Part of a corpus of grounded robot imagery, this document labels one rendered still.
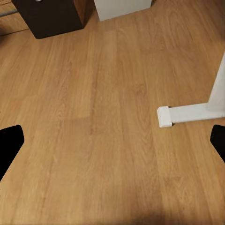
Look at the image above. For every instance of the cabinet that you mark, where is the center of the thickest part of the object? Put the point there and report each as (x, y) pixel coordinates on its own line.
(51, 17)
(10, 19)

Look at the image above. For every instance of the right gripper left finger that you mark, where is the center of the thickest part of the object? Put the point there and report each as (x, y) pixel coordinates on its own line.
(11, 140)

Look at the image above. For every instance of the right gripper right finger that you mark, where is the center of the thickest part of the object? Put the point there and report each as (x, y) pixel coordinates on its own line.
(217, 139)

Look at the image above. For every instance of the desk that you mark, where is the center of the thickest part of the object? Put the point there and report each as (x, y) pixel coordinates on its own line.
(214, 109)

